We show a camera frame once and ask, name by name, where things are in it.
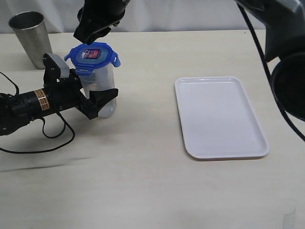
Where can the white backdrop curtain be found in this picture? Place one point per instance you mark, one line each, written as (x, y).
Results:
(140, 16)

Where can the stainless steel cup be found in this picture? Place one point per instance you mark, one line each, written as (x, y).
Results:
(31, 31)

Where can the white rectangular plastic tray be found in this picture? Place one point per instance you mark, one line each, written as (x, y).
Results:
(218, 120)

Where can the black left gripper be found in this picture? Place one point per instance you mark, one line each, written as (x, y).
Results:
(64, 94)

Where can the clear plastic tall container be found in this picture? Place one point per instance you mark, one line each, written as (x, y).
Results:
(101, 79)

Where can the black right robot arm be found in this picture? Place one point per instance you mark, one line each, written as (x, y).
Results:
(284, 21)

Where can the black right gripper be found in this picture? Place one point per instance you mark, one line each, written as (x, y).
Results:
(109, 11)

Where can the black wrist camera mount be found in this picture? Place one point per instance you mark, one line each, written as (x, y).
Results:
(55, 66)

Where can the blue snap-lock container lid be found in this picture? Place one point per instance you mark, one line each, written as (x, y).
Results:
(87, 58)

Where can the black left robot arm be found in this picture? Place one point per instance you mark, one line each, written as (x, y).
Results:
(19, 110)

